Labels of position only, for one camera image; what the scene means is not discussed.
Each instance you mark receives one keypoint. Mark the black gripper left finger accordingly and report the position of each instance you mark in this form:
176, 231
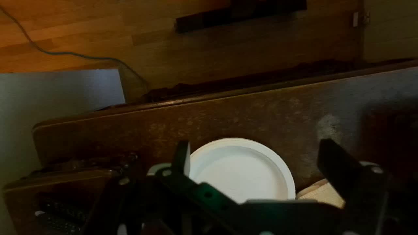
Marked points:
182, 158

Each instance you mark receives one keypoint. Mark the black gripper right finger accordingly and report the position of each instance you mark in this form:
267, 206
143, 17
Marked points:
348, 173

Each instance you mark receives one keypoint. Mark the cream knitted towel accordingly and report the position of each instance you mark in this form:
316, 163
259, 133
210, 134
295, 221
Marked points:
321, 193

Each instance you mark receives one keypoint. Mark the large white plate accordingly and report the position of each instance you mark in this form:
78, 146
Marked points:
244, 169

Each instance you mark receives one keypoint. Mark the dark wooden dresser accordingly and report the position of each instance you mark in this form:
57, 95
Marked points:
262, 112

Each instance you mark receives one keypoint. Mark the dark wooden tray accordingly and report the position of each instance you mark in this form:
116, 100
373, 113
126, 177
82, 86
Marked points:
27, 203

